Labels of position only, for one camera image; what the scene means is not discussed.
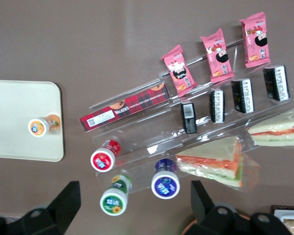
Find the beige plastic tray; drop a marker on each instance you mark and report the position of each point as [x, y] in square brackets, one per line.
[14, 110]

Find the orange cap drink bottle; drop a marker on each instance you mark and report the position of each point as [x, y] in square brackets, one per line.
[38, 126]

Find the pink cartoon snack pack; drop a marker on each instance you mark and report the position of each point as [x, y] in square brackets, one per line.
[178, 71]
[256, 39]
[216, 56]

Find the clear acrylic tiered stand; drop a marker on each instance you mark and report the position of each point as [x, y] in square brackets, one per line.
[142, 139]

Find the red cap drink bottle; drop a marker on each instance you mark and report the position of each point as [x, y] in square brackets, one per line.
[102, 160]

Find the green cap drink bottle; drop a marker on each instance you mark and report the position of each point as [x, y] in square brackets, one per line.
[112, 202]

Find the red tartan shortbread box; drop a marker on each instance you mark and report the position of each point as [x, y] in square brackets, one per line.
[127, 106]

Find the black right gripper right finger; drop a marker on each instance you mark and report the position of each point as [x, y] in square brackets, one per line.
[210, 220]

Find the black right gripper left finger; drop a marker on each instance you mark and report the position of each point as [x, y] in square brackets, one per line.
[51, 220]

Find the blue cap drink bottle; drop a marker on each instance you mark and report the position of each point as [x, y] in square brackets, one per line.
[165, 186]

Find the triangle sandwich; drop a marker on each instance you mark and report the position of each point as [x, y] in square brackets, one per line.
[279, 132]
[210, 156]

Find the black milk carton rightmost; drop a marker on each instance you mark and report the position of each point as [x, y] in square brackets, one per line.
[188, 115]

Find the black milk carton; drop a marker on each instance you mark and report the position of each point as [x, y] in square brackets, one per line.
[216, 105]
[242, 95]
[275, 83]
[188, 115]

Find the white rectangular serving dish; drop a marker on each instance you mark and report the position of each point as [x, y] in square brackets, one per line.
[281, 213]

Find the black milk carton leftmost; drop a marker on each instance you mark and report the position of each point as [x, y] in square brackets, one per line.
[275, 83]

